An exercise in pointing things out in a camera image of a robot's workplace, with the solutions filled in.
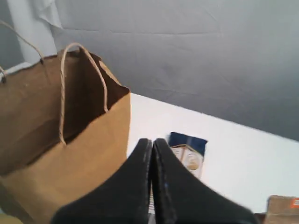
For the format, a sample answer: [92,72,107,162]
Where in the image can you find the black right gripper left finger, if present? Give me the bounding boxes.
[51,138,152,224]

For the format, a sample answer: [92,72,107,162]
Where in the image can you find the blue noodle packet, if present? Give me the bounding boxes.
[152,132,207,219]

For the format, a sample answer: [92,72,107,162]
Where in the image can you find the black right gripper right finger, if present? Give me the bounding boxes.
[152,138,258,224]

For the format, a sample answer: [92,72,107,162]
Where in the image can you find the brown paper shopping bag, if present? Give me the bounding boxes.
[0,42,131,224]

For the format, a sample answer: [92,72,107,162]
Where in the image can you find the brown kraft pouch orange top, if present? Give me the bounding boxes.
[254,195,299,224]

